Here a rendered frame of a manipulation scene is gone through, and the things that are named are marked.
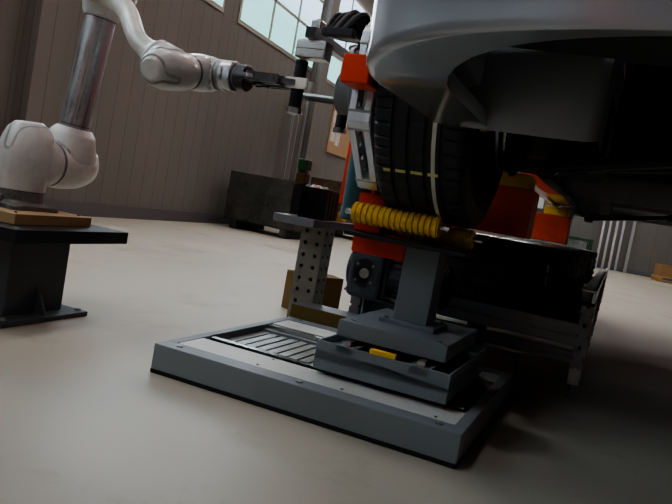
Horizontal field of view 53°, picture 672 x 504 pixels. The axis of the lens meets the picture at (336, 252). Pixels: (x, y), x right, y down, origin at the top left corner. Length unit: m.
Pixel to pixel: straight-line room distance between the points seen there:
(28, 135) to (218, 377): 1.00
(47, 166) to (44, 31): 3.45
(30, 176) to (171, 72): 0.63
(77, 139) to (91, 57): 0.27
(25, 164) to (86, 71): 0.39
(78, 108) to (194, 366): 1.06
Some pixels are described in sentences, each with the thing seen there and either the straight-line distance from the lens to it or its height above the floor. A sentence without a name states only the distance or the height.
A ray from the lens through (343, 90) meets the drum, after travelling 2.01.
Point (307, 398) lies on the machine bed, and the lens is 1.66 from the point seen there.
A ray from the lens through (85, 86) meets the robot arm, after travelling 2.48.
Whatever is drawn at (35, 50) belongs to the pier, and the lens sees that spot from 5.67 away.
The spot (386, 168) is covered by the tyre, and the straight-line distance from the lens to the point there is 1.73.
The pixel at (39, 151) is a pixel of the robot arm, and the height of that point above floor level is 0.52.
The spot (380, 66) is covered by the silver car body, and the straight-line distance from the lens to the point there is 1.11.
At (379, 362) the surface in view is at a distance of 1.74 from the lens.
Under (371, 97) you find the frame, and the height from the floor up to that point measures 0.80.
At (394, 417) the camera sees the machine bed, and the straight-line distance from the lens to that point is 1.59.
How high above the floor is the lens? 0.53
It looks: 4 degrees down
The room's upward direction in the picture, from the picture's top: 10 degrees clockwise
